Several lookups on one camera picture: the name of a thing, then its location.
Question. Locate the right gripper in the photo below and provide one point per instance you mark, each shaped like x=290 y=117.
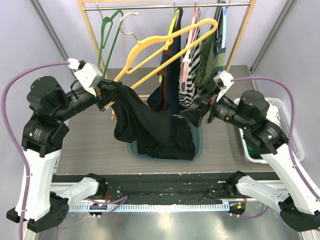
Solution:
x=210 y=110

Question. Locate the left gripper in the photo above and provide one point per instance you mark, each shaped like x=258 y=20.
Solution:
x=105 y=92

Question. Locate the green velvet hanger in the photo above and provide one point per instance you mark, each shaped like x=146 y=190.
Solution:
x=104 y=38

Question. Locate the orange yellow hanger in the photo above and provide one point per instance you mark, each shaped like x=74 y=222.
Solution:
x=161 y=39

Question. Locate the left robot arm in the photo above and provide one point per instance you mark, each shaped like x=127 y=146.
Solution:
x=42 y=140

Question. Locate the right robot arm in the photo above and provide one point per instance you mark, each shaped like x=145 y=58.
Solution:
x=296 y=205

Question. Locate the navy maroon tank top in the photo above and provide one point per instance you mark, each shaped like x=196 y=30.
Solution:
x=166 y=95

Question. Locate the striped black white tank top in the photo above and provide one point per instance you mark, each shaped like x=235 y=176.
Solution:
x=187 y=90

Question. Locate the olive green tank top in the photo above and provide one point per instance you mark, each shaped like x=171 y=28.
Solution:
x=211 y=64

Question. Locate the light blue hanger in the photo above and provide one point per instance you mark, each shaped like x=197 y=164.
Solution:
x=220 y=33

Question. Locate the neon yellow hanger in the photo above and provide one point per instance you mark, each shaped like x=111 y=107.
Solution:
x=172 y=28

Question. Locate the blue plastic tub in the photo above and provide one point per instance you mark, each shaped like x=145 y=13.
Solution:
x=197 y=142

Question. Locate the folded green garment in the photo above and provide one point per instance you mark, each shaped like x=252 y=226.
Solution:
x=252 y=153

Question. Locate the wooden clothes rack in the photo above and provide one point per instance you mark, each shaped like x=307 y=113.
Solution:
x=250 y=6

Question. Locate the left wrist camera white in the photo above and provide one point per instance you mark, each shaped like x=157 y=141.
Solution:
x=88 y=76

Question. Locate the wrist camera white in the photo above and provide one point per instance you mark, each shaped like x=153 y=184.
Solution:
x=224 y=81
x=88 y=76

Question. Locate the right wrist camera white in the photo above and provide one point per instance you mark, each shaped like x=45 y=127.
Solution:
x=224 y=81

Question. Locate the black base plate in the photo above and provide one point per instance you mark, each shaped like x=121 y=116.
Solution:
x=168 y=188

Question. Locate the white slotted cable duct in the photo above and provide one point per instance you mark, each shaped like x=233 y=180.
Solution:
x=144 y=208

